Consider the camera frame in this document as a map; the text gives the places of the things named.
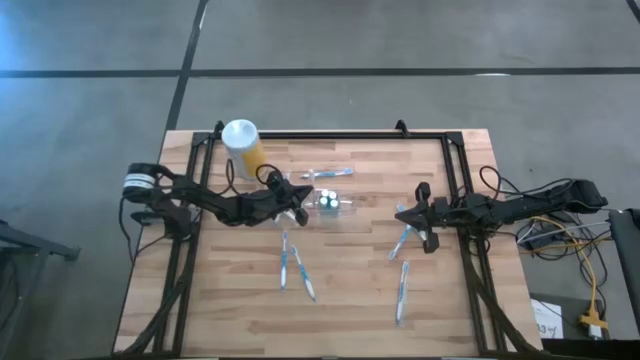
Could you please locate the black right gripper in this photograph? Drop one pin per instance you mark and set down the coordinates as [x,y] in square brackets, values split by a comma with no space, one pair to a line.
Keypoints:
[445,212]

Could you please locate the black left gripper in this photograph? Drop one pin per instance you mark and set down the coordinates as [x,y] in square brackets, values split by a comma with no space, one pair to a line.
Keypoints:
[270,205]

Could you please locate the blue toothbrush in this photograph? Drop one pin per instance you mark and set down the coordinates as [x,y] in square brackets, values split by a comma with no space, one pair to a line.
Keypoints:
[327,174]
[283,265]
[401,210]
[402,292]
[302,272]
[400,243]

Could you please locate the yellow white wipes canister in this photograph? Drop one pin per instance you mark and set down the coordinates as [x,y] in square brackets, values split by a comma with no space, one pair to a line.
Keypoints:
[245,150]

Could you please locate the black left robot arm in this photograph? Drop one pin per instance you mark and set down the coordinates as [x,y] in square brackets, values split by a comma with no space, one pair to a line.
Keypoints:
[210,200]

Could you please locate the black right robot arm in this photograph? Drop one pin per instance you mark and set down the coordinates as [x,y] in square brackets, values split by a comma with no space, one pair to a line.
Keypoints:
[525,205]

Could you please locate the clear acrylic organizer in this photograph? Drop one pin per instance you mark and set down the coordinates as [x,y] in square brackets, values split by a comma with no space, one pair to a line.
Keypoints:
[347,210]

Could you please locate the white paper note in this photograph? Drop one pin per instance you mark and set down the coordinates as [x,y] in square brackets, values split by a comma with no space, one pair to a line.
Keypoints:
[547,320]

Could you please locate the yellow plug adapter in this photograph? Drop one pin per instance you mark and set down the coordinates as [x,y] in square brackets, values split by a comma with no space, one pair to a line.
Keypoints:
[594,322]

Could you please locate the black equipment case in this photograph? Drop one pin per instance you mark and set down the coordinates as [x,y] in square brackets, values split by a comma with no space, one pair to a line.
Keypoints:
[627,260]

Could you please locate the black floor stand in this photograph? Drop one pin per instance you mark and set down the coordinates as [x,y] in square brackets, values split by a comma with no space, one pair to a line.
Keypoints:
[30,240]

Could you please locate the black aluminium table frame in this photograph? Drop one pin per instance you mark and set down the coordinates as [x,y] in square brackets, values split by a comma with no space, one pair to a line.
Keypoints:
[350,135]

